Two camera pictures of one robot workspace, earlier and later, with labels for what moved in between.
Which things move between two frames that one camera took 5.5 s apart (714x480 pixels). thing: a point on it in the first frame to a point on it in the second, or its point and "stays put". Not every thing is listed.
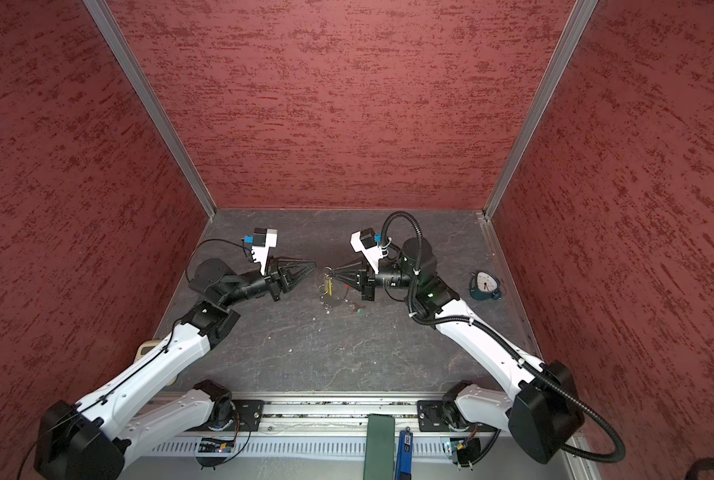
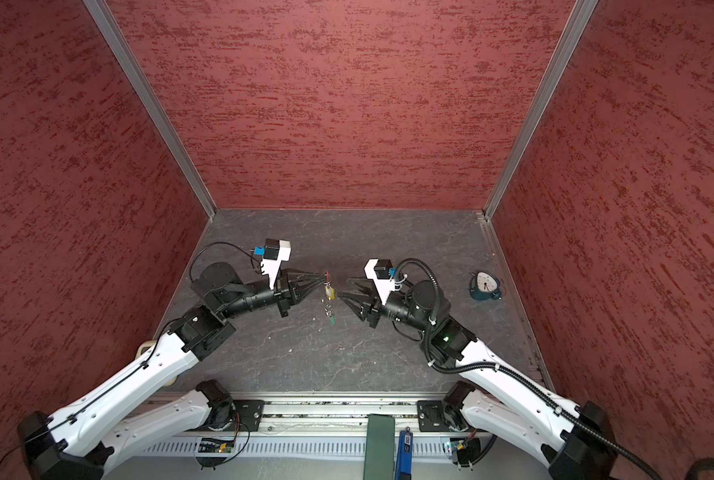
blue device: (404, 454) stays put
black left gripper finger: (295, 267) to (297, 279)
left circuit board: (215, 447) stays put
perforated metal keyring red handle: (330, 302) stays put
